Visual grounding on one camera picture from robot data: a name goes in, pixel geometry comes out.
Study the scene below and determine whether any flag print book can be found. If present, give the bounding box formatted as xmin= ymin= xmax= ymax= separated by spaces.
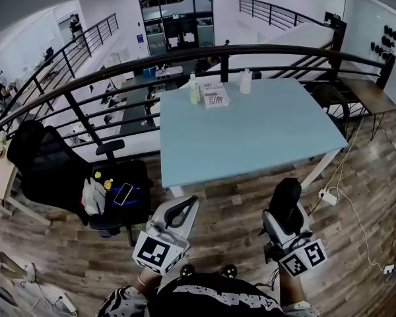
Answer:
xmin=199 ymin=81 xmax=232 ymax=110

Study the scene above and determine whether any person's dotted sleeve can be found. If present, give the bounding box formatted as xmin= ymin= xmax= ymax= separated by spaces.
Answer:
xmin=98 ymin=285 xmax=151 ymax=317
xmin=282 ymin=300 xmax=321 ymax=317

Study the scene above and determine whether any black object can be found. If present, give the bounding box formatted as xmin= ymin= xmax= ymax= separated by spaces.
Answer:
xmin=268 ymin=177 xmax=303 ymax=237

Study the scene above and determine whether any black-framed glass partition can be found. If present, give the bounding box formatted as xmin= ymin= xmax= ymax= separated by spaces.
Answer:
xmin=137 ymin=0 xmax=215 ymax=57

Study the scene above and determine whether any person's right shoe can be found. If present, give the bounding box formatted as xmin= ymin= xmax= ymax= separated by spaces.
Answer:
xmin=219 ymin=264 xmax=238 ymax=279

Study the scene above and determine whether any wooden side table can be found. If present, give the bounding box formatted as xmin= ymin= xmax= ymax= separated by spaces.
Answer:
xmin=338 ymin=59 xmax=396 ymax=141

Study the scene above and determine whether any group of black wall-hung devices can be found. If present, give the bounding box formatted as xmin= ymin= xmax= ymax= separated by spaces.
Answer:
xmin=369 ymin=24 xmax=396 ymax=79

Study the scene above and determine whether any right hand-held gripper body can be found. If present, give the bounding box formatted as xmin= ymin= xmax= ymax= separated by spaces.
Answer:
xmin=263 ymin=231 xmax=328 ymax=277

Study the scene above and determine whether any pale green drink bottle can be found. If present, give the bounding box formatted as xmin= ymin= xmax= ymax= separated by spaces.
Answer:
xmin=188 ymin=72 xmax=203 ymax=106

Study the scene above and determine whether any black balcony railing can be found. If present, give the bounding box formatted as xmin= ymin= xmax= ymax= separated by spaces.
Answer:
xmin=0 ymin=13 xmax=120 ymax=135
xmin=238 ymin=0 xmax=338 ymax=33

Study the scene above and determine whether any black metal railing wooden handrail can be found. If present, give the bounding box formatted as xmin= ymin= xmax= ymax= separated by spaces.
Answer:
xmin=0 ymin=44 xmax=396 ymax=164

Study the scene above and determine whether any white cable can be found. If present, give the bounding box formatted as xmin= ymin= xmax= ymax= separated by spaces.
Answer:
xmin=328 ymin=117 xmax=387 ymax=271

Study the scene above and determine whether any person's dotted right sleeve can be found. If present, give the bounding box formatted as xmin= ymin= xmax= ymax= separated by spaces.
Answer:
xmin=282 ymin=300 xmax=321 ymax=317

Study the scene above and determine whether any black smartphone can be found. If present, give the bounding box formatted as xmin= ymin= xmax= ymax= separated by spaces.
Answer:
xmin=114 ymin=182 xmax=134 ymax=207

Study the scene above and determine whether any black round chair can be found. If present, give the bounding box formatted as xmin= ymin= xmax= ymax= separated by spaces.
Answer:
xmin=312 ymin=83 xmax=351 ymax=139

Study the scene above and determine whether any black mesh office chair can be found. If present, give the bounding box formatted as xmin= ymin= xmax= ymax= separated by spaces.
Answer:
xmin=6 ymin=120 xmax=152 ymax=248

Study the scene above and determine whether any person's right forearm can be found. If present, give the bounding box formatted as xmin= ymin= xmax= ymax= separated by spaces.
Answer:
xmin=279 ymin=269 xmax=307 ymax=310

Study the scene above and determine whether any thin metal bracelet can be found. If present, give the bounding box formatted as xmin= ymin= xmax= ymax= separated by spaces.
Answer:
xmin=137 ymin=273 xmax=162 ymax=289

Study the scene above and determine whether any white water bottle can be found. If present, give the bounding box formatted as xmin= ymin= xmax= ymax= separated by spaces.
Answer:
xmin=239 ymin=67 xmax=253 ymax=95

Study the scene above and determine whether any person's black printed top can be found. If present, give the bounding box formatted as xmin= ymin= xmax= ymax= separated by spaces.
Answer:
xmin=148 ymin=273 xmax=286 ymax=317

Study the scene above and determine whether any blue strap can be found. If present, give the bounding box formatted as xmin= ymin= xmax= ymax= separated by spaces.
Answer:
xmin=104 ymin=185 xmax=145 ymax=213

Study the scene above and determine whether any white bag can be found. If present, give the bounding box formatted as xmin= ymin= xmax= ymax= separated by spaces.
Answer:
xmin=82 ymin=176 xmax=107 ymax=216

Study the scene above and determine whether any person's dotted left sleeve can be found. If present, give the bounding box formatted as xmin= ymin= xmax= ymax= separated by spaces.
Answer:
xmin=98 ymin=285 xmax=151 ymax=317

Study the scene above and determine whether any person's left forearm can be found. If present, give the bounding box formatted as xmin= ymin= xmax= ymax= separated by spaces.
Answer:
xmin=131 ymin=269 xmax=163 ymax=297

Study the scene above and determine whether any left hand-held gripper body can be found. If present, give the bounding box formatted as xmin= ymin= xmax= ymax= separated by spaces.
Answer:
xmin=132 ymin=221 xmax=191 ymax=276

